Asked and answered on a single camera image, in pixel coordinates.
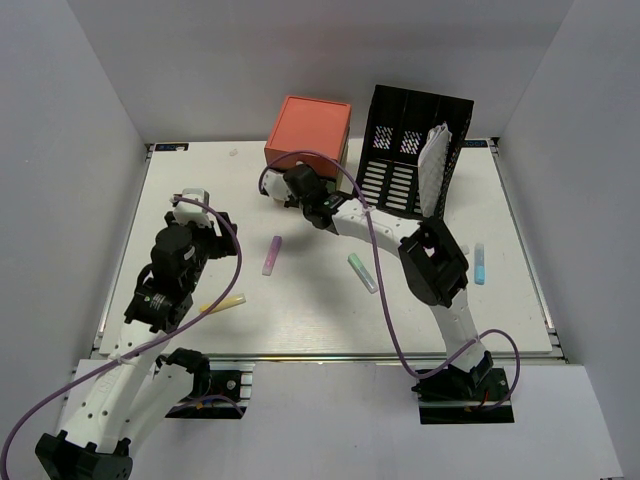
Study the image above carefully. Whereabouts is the pastel purple highlighter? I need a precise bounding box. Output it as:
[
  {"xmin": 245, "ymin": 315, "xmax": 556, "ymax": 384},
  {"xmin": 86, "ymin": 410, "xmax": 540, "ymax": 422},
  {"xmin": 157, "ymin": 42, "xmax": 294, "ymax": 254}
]
[{"xmin": 262, "ymin": 235, "xmax": 282, "ymax": 276}]

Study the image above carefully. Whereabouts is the pastel yellow highlighter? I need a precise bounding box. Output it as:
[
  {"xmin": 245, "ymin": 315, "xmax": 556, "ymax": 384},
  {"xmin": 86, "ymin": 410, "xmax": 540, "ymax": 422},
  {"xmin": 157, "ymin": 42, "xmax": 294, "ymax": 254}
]
[{"xmin": 199, "ymin": 294, "xmax": 246, "ymax": 315}]

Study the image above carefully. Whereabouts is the orange top drawer box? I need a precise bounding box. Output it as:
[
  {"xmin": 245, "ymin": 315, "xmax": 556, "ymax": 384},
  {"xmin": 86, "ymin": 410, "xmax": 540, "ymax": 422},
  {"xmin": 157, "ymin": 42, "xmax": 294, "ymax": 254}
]
[{"xmin": 264, "ymin": 95, "xmax": 352, "ymax": 165}]

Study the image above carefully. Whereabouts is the pastel green highlighter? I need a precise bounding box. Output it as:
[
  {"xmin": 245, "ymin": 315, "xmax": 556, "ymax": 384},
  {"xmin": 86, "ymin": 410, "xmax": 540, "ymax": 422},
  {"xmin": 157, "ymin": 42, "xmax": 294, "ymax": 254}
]
[{"xmin": 347, "ymin": 253, "xmax": 378, "ymax": 294}]

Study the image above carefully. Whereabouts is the white spiral notebook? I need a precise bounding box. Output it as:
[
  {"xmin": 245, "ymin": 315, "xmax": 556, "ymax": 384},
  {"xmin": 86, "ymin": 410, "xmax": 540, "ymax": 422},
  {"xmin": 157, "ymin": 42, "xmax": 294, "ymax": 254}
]
[{"xmin": 417, "ymin": 122, "xmax": 452, "ymax": 217}]

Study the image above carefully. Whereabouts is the pastel blue highlighter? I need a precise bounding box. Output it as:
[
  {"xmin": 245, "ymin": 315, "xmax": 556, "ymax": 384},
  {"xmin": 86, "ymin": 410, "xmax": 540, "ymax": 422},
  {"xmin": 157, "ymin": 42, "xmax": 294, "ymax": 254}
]
[{"xmin": 474, "ymin": 243, "xmax": 486, "ymax": 285}]

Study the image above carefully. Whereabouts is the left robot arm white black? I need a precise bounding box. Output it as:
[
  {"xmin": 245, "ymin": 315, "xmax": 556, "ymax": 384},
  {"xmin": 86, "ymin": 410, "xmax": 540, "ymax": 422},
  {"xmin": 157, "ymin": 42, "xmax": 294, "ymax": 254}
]
[{"xmin": 35, "ymin": 209, "xmax": 238, "ymax": 479}]

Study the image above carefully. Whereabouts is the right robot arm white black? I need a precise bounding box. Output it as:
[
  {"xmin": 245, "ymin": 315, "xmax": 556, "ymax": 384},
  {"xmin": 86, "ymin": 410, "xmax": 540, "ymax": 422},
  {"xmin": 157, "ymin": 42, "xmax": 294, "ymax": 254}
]
[{"xmin": 283, "ymin": 165, "xmax": 493, "ymax": 399}]

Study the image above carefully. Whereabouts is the black file organizer rack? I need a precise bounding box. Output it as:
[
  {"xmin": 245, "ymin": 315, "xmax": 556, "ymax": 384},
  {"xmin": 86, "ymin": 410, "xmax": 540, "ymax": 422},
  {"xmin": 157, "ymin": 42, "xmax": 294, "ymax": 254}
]
[{"xmin": 356, "ymin": 84, "xmax": 474, "ymax": 219}]

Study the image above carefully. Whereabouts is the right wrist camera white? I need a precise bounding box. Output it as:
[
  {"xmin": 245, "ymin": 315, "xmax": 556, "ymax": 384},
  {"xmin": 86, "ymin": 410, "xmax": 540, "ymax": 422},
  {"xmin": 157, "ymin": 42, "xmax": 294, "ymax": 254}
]
[{"xmin": 260, "ymin": 169, "xmax": 291, "ymax": 202}]

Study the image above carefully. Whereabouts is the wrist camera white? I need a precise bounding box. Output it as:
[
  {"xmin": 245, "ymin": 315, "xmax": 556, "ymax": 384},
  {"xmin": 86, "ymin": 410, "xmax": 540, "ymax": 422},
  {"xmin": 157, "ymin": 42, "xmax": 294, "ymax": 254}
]
[
  {"xmin": 167, "ymin": 188, "xmax": 212, "ymax": 229},
  {"xmin": 260, "ymin": 169, "xmax": 291, "ymax": 202}
]

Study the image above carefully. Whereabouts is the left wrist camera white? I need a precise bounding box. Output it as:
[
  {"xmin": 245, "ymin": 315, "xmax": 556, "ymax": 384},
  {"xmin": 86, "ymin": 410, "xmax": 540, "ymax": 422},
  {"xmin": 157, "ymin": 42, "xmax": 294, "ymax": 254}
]
[{"xmin": 167, "ymin": 188, "xmax": 212, "ymax": 229}]

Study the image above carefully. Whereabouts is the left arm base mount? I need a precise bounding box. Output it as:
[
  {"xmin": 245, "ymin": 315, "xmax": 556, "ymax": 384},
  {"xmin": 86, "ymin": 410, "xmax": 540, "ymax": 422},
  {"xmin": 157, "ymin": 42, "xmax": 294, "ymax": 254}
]
[{"xmin": 166, "ymin": 360, "xmax": 252, "ymax": 420}]

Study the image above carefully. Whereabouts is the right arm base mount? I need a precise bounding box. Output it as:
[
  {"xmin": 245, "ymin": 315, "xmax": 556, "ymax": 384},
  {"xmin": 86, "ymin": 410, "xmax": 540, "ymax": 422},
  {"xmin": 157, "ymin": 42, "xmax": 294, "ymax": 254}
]
[{"xmin": 411, "ymin": 367, "xmax": 515, "ymax": 425}]

